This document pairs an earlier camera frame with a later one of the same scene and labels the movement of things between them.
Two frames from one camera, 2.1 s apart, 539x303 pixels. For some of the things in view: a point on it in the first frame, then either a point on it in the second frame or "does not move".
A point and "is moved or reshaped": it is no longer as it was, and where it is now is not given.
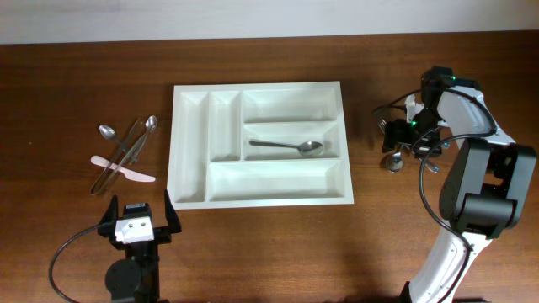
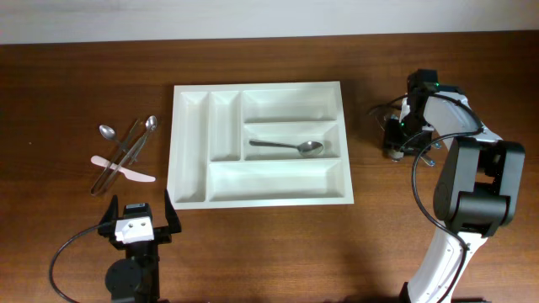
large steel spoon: [306, 148] does not move
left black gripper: [163, 234] does not move
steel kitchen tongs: [119, 160] does not move
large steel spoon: [394, 162] is moved or reshaped
